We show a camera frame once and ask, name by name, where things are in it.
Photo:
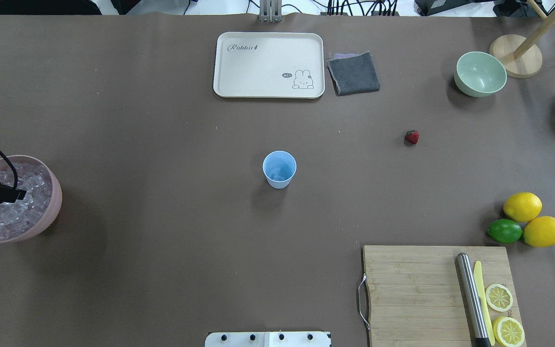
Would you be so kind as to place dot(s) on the red strawberry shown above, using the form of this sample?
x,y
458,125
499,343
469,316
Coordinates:
x,y
412,137

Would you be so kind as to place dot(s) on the pink bowl of ice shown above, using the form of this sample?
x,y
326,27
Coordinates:
x,y
30,216

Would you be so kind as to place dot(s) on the light blue plastic cup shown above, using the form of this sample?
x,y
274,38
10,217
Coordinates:
x,y
279,161

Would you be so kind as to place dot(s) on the wooden cup stand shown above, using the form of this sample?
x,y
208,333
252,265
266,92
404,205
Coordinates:
x,y
520,56

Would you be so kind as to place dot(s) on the cream rabbit tray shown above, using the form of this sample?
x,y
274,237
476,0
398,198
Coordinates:
x,y
269,65

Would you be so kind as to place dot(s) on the grey folded cloth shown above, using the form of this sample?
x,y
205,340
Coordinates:
x,y
353,73

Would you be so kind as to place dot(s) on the wooden cutting board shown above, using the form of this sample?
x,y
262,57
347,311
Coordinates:
x,y
414,293

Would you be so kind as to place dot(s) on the yellow plastic knife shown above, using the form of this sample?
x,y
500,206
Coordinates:
x,y
480,290

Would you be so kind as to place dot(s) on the mint green bowl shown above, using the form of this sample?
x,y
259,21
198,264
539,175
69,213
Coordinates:
x,y
479,74

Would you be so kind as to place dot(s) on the green lime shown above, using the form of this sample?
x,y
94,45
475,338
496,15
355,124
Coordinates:
x,y
505,231

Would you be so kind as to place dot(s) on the lemon half upper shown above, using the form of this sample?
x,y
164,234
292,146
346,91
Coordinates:
x,y
499,297

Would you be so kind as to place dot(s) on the lemon half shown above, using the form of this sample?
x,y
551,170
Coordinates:
x,y
499,297
508,332

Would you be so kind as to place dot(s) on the yellow lemon upper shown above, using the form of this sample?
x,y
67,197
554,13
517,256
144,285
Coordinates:
x,y
522,207

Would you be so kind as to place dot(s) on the yellow lemon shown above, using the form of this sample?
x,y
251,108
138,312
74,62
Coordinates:
x,y
540,232
522,207

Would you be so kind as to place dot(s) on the lemon half lower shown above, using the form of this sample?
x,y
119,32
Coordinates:
x,y
508,332

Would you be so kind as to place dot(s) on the yellow lemon lower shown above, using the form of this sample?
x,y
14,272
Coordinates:
x,y
540,232

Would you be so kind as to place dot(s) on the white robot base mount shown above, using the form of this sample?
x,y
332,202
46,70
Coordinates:
x,y
269,339

